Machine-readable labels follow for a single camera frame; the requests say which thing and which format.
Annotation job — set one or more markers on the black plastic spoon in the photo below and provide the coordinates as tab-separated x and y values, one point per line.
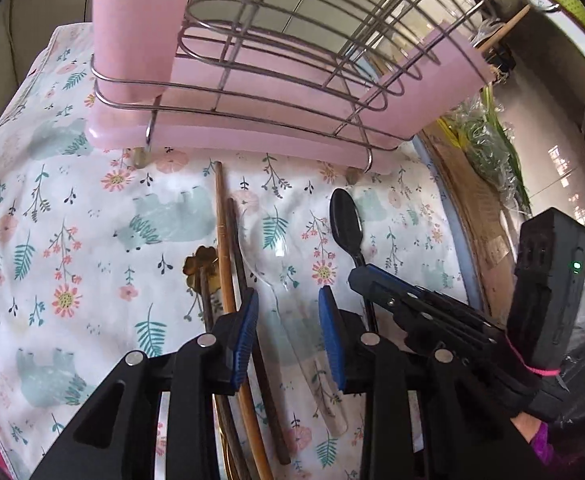
346	225

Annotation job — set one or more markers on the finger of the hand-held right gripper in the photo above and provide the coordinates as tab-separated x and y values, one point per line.
397	285
447	335

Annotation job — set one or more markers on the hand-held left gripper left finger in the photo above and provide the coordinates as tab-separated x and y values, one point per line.
245	340

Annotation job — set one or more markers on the person's right forearm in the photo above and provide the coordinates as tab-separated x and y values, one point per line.
542	445

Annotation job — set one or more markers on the clear plastic spoon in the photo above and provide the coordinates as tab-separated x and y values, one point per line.
277	280

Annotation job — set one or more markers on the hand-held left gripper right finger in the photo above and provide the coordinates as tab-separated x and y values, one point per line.
331	340

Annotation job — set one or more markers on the gold flower-shaped spoon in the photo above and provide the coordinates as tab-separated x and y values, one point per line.
201	265

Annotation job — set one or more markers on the plastic bag of greens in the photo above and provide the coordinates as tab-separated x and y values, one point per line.
477	140

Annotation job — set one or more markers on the floral printed cloth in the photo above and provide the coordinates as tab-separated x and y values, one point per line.
97	210

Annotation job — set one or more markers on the tall pink plastic utensil cup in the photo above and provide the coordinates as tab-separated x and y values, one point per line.
132	35

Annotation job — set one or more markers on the light wooden chopstick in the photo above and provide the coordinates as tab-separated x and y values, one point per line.
225	240
509	24

